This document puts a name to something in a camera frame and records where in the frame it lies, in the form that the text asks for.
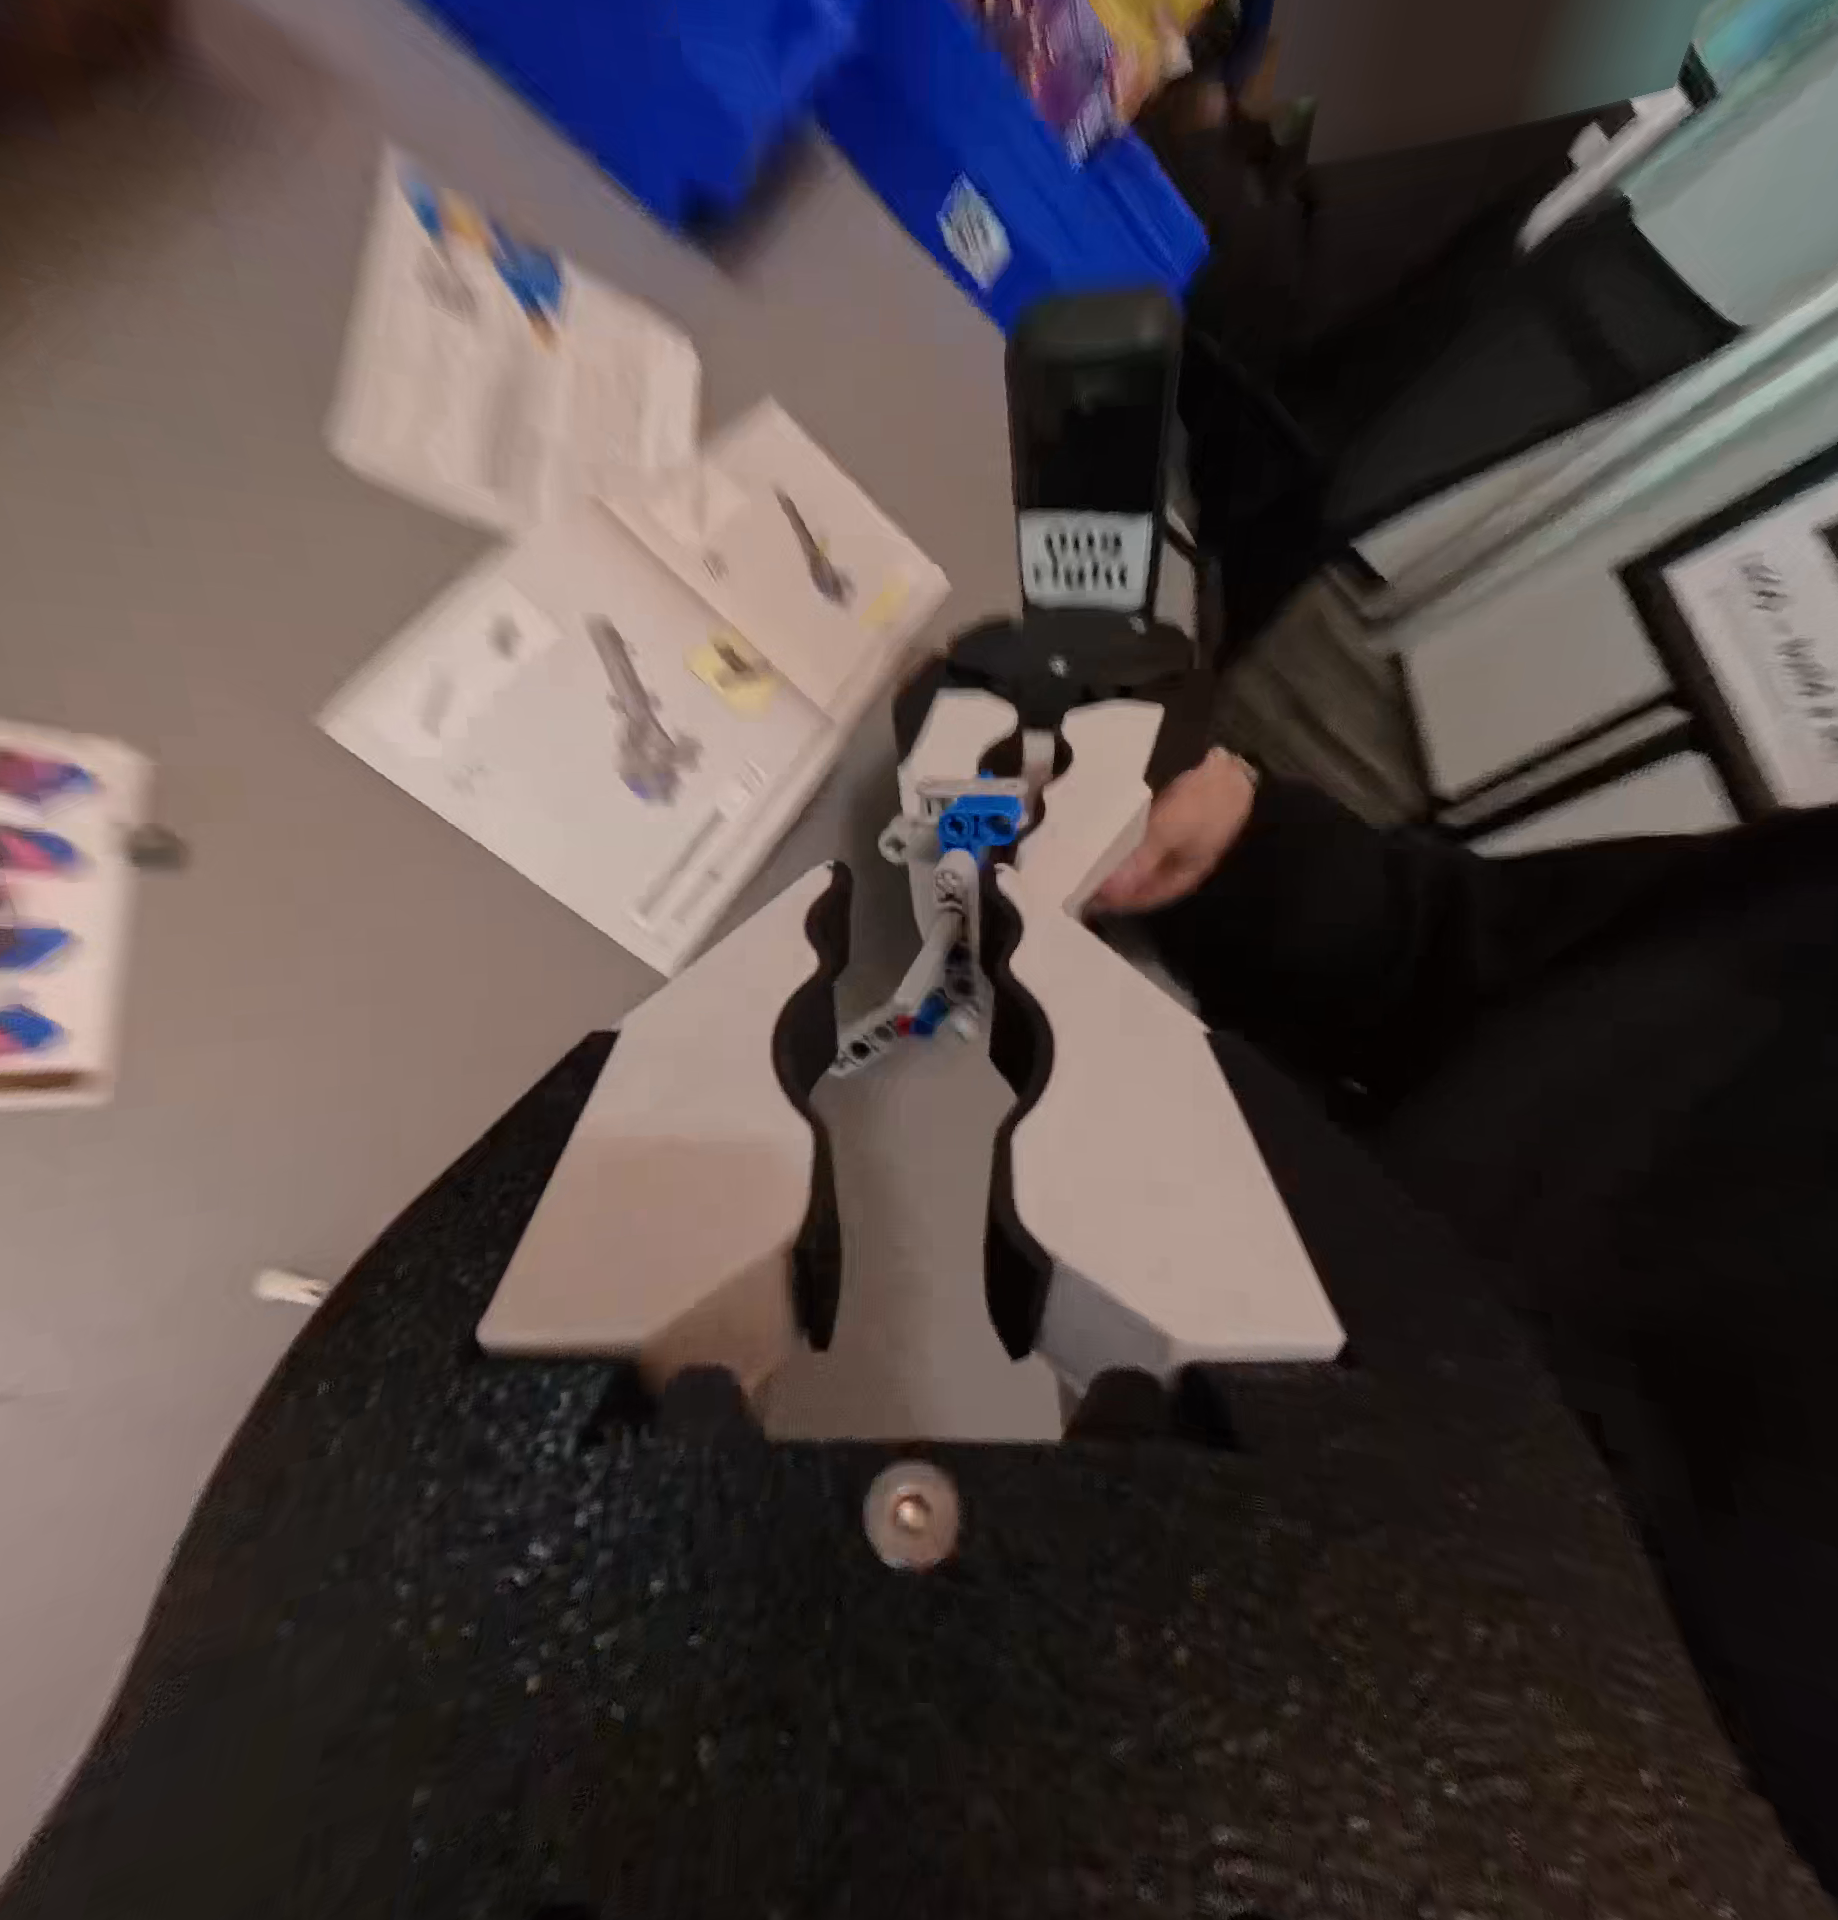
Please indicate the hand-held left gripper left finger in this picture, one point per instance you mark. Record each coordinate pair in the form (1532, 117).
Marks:
(664, 1186)

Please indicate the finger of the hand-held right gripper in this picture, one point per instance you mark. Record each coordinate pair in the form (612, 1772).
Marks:
(950, 743)
(1107, 780)

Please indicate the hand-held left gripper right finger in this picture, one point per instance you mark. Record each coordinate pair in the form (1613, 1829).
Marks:
(1160, 1186)

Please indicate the blue grey lego assembly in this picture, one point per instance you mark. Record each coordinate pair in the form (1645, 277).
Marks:
(976, 821)

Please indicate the person's right forearm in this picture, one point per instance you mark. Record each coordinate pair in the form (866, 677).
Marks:
(1384, 931)

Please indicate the purple lego box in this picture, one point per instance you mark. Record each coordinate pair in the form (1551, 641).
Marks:
(1076, 75)

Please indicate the yellow lego box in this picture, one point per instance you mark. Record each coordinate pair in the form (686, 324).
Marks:
(1145, 15)

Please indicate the small grey lego pin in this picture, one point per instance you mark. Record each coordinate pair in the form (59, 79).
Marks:
(155, 847)

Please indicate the person's right hand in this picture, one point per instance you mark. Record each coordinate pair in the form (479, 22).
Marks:
(1180, 841)

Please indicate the blue plastic bin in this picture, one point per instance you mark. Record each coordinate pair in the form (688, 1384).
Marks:
(664, 91)
(934, 136)

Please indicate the black chair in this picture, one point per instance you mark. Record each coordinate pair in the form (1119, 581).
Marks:
(1384, 301)

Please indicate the small grey flat piece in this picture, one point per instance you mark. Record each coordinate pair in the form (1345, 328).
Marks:
(293, 1286)

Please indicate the open instruction booklet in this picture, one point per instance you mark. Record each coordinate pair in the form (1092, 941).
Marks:
(560, 705)

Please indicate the person's dark clothing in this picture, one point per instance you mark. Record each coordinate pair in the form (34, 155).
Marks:
(1610, 1276)

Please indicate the printed paper leaflet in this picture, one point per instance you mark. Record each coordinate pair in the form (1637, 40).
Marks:
(455, 405)

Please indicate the sticker sheet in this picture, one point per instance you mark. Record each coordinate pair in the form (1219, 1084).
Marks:
(34, 931)

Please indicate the large framed marker poster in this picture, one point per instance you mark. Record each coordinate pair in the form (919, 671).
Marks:
(1790, 645)

